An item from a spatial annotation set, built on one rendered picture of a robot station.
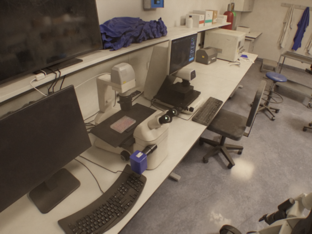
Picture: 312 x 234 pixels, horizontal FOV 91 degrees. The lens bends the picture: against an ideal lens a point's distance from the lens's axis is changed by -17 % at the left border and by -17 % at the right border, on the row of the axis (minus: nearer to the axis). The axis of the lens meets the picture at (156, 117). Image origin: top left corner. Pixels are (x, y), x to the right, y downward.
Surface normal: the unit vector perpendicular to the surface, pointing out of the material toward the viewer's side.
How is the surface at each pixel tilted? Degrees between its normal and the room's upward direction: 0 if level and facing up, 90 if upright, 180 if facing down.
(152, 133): 50
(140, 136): 86
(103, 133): 0
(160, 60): 90
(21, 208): 0
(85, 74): 90
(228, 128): 0
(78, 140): 86
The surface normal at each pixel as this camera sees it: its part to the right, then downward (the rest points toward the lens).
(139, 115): 0.00, -0.82
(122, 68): 0.60, -0.31
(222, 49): -0.58, 0.46
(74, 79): 0.81, 0.33
